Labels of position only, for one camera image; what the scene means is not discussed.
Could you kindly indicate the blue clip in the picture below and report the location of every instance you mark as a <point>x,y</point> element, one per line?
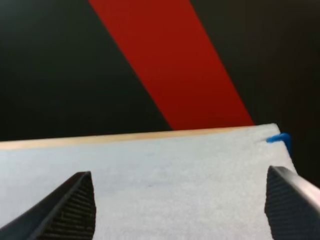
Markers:
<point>282,138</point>

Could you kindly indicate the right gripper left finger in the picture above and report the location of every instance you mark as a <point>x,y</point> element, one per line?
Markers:
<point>62,212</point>

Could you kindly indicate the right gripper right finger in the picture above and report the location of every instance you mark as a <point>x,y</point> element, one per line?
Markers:
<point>292,207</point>

